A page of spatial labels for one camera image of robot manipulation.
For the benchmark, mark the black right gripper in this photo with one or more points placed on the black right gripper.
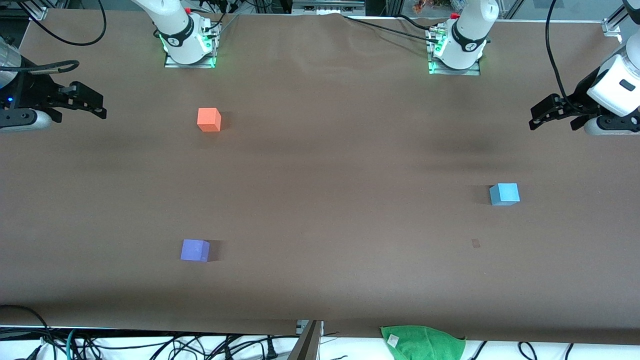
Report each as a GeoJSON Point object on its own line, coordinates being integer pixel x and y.
{"type": "Point", "coordinates": [36, 90]}

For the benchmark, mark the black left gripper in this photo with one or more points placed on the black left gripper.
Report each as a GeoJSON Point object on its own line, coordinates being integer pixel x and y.
{"type": "Point", "coordinates": [575, 102]}

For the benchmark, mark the light blue block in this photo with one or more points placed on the light blue block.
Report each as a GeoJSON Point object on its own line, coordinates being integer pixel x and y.
{"type": "Point", "coordinates": [505, 194]}

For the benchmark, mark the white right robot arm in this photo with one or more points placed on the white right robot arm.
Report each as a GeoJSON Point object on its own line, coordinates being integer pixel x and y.
{"type": "Point", "coordinates": [180, 30]}

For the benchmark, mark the orange block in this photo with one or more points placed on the orange block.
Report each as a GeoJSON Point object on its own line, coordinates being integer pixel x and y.
{"type": "Point", "coordinates": [208, 120]}

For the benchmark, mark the purple block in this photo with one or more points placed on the purple block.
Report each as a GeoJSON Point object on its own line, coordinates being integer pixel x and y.
{"type": "Point", "coordinates": [195, 250]}

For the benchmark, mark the colourful toy pile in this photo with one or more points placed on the colourful toy pile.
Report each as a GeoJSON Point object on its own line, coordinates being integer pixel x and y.
{"type": "Point", "coordinates": [432, 6]}

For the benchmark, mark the brown table cover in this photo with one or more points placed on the brown table cover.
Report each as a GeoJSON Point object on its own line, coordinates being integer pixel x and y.
{"type": "Point", "coordinates": [320, 150]}

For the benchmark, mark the silver metal box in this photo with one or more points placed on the silver metal box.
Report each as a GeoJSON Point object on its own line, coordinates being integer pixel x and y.
{"type": "Point", "coordinates": [327, 6]}

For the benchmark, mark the green cloth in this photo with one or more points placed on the green cloth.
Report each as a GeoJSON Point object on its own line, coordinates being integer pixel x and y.
{"type": "Point", "coordinates": [425, 345]}

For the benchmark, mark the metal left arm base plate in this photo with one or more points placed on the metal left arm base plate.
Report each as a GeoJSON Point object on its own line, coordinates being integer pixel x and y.
{"type": "Point", "coordinates": [472, 71]}

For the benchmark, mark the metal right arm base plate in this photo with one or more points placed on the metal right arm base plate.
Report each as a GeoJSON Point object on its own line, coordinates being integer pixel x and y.
{"type": "Point", "coordinates": [172, 64]}

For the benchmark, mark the aluminium frame corner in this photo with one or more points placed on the aluminium frame corner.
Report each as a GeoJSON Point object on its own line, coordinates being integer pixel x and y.
{"type": "Point", "coordinates": [612, 26]}
{"type": "Point", "coordinates": [37, 10]}

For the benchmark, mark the aluminium profile post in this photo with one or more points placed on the aluminium profile post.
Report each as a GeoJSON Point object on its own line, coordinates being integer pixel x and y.
{"type": "Point", "coordinates": [307, 345]}

